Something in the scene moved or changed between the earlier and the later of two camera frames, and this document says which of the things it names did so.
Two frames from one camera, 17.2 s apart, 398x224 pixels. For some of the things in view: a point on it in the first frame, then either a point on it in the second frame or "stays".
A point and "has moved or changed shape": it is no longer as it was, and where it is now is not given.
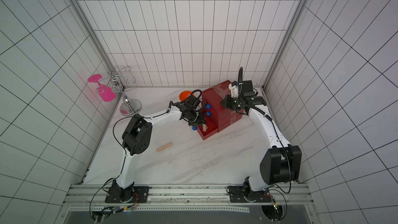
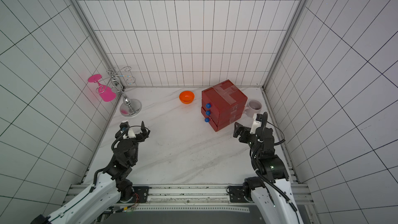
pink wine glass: [107, 94] stays
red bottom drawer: [211, 123] has moved or changed shape
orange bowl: [184, 95] stays
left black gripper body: [196, 119] -> [139, 138]
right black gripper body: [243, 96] -> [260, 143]
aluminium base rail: [284, 194] stays
